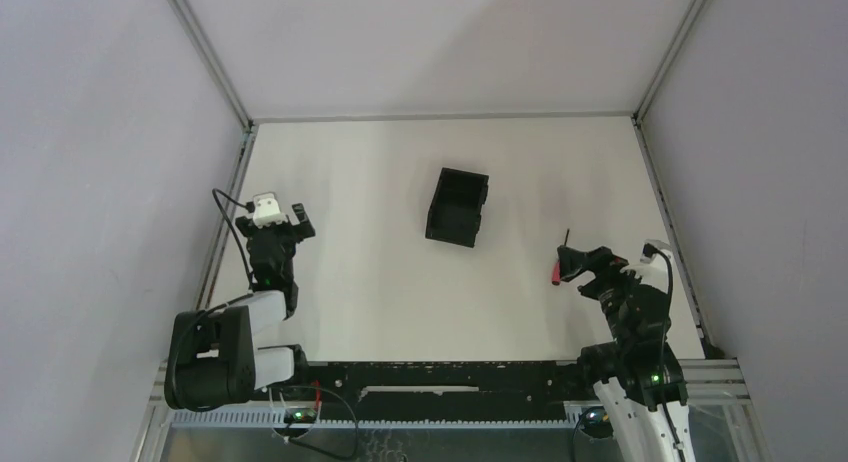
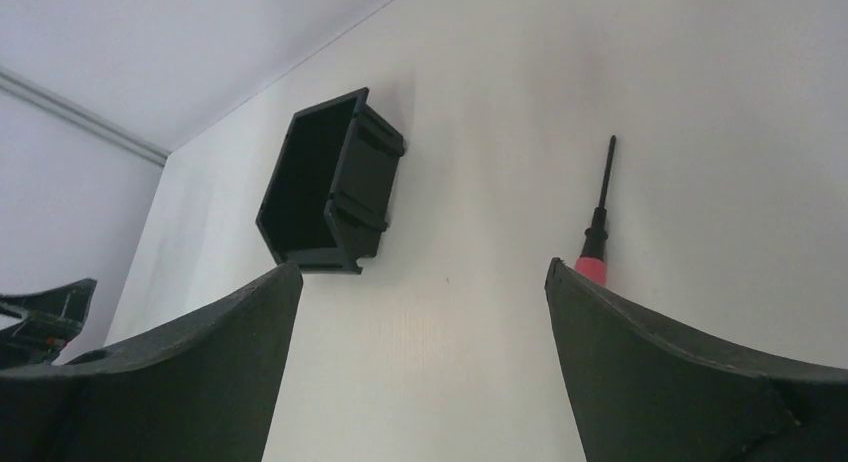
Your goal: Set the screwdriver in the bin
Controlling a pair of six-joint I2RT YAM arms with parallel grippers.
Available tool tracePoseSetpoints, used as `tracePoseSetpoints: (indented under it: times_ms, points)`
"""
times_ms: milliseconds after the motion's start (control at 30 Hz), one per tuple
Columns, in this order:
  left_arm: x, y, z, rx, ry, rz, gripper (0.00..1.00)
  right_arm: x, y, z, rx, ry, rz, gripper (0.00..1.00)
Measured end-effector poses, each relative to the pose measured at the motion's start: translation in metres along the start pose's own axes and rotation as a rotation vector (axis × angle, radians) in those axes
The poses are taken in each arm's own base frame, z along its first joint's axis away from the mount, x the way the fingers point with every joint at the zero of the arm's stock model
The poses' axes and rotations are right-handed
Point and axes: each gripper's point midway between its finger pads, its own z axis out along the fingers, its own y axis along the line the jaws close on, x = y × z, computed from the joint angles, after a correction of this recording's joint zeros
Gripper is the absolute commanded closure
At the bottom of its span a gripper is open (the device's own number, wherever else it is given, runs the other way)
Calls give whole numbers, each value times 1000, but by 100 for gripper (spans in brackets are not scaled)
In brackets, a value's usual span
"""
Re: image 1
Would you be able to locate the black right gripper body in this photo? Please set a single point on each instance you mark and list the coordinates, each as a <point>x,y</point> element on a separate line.
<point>593,265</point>

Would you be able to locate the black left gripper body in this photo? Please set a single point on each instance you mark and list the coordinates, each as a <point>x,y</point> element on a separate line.
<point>274,229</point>

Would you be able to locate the red handled screwdriver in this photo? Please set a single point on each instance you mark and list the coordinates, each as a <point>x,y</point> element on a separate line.
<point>560,271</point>

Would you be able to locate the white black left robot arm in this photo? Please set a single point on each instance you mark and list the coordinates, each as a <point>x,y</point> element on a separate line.
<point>214,358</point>

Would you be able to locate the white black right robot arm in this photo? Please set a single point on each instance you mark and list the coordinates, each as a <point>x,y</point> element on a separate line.
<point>636,377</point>

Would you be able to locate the black plastic bin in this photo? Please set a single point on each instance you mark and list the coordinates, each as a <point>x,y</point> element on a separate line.
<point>455,212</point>

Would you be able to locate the right controller board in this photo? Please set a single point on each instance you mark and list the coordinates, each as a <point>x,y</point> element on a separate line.
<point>593,418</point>

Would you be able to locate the controller board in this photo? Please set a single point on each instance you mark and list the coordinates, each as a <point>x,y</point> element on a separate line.
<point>300,416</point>
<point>593,418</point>

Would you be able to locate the left controller board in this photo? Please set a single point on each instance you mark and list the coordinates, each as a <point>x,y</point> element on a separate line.
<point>300,416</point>

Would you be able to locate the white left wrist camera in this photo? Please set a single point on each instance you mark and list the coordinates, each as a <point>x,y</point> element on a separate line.
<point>267,211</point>

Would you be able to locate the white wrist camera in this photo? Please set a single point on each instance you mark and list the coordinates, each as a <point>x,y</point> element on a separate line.
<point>267,211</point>
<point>654,267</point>

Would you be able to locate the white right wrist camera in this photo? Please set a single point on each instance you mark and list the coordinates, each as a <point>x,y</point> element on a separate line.
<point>654,267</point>

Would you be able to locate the black mounting rail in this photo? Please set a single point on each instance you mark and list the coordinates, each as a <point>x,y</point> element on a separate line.
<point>435,392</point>

